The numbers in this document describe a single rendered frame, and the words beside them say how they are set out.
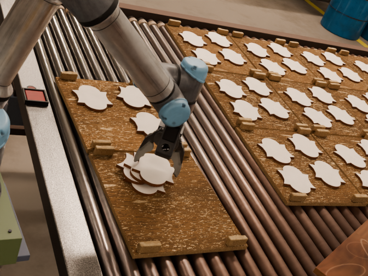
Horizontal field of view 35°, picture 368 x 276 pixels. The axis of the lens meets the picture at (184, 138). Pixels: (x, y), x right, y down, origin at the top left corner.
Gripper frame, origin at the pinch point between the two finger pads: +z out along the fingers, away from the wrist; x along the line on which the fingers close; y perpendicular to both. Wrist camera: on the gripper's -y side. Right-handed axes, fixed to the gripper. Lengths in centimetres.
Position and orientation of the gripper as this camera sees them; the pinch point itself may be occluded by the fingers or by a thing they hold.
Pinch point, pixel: (155, 170)
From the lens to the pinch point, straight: 168.3
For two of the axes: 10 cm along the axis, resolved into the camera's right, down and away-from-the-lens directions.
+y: 1.4, -4.9, 8.6
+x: -9.4, -3.5, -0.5
